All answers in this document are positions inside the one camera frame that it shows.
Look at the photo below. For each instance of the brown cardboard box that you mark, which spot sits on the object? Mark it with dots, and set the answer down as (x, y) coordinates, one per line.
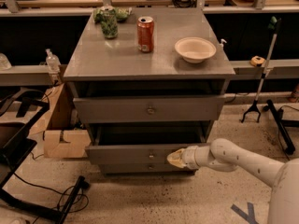
(59, 136)

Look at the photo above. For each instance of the grey top drawer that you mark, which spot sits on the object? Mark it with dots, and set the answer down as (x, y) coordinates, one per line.
(148, 108)

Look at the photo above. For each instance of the white paper bowl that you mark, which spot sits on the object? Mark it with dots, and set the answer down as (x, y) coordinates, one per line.
(195, 49)

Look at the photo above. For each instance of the orange soda can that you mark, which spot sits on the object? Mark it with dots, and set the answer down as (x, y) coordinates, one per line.
(145, 30)

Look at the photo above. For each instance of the grey drawer cabinet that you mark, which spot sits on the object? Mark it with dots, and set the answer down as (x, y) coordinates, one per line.
(117, 68)

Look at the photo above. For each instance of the grey drawer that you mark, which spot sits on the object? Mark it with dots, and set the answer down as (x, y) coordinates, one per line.
(148, 108)
(148, 142)

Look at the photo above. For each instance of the black metal stand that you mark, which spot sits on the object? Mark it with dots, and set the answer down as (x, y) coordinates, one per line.
(15, 146)

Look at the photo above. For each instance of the green glass jar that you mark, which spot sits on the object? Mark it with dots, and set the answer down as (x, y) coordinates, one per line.
(108, 22)

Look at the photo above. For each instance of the yellowish foam gripper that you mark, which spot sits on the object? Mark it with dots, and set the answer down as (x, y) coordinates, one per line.
(189, 158)

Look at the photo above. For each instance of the clear sanitizer bottle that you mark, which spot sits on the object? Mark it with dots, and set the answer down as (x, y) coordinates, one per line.
(52, 61)

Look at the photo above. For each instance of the reacher grabber tool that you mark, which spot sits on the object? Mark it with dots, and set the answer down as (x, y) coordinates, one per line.
(274, 25)

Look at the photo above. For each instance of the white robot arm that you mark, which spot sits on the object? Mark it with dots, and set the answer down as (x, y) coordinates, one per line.
(225, 156)

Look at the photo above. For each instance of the small white pump bottle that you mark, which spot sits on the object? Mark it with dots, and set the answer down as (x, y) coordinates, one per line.
(223, 43)

